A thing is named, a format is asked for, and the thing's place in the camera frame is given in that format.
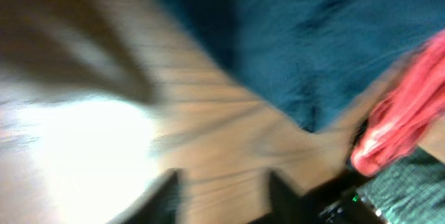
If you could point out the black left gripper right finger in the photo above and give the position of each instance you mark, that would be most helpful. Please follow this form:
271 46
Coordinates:
285 205

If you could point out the navy blue shorts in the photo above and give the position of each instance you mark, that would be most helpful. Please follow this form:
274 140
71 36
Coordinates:
308 58

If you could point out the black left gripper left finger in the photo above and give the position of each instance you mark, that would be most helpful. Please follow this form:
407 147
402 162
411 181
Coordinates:
160 207

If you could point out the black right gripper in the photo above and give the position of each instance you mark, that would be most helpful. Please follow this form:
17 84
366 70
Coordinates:
338 201

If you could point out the orange red t-shirt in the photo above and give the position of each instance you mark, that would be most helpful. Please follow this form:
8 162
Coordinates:
396 124

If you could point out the black patterned garment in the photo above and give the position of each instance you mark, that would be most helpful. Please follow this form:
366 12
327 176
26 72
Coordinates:
410 191

